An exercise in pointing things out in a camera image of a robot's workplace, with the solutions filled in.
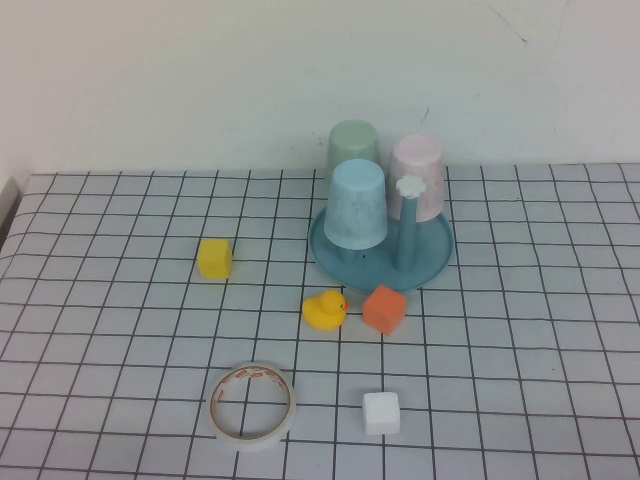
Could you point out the white tape roll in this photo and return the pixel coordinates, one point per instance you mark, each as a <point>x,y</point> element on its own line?
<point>252,444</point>

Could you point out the grey table edge strip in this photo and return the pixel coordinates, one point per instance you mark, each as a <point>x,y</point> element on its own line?
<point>7,205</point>

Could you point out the pale pink plastic cup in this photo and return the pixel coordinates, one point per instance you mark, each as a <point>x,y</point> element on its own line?
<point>425,160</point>

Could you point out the orange foam cube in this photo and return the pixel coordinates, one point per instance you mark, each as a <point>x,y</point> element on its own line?
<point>385,307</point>

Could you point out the light blue plastic cup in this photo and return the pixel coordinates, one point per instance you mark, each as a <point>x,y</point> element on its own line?
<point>355,210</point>

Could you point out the blue cup stand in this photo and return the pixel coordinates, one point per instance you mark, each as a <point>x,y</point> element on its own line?
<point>430,255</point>

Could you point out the yellow foam cube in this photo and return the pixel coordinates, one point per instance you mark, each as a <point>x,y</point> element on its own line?
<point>215,257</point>

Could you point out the white foam cube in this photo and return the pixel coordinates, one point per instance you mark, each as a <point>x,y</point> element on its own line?
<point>382,414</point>

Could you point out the pale green plastic cup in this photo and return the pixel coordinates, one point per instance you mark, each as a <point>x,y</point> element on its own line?
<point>352,142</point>

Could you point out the yellow rubber duck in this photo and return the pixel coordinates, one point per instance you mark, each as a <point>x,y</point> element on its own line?
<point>322,312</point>

